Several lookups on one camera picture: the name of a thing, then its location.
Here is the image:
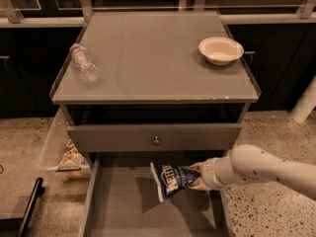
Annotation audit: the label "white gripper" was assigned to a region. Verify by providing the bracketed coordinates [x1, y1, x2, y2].
[189, 158, 225, 191]

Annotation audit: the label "blue chip bag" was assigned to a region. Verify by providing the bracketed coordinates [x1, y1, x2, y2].
[150, 162, 200, 202]

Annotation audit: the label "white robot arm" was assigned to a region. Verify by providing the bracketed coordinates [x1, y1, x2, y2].
[189, 144, 316, 200]

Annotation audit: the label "grey upper drawer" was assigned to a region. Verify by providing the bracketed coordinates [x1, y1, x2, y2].
[67, 123, 242, 152]

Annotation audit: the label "round metal drawer knob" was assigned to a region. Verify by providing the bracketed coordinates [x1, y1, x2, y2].
[152, 136, 161, 145]

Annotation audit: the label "grey open middle drawer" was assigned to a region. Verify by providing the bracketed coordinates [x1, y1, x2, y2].
[78, 157, 230, 237]

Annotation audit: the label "grey drawer cabinet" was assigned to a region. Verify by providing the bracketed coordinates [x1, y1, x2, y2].
[50, 12, 261, 163]

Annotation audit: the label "snack bags in bin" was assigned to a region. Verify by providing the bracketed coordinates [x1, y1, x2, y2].
[60, 139, 86, 165]

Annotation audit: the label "white paper bowl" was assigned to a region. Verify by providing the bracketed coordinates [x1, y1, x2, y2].
[198, 37, 244, 65]

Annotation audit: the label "clear plastic storage bin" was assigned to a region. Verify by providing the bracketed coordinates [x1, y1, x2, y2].
[39, 110, 91, 181]

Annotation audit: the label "clear plastic water bottle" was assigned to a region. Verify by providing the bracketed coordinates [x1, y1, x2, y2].
[69, 43, 101, 85]

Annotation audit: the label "black bar on floor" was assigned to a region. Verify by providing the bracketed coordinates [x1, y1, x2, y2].
[0, 177, 44, 237]

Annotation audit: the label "metal railing frame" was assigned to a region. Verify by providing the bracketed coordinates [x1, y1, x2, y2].
[0, 0, 316, 25]

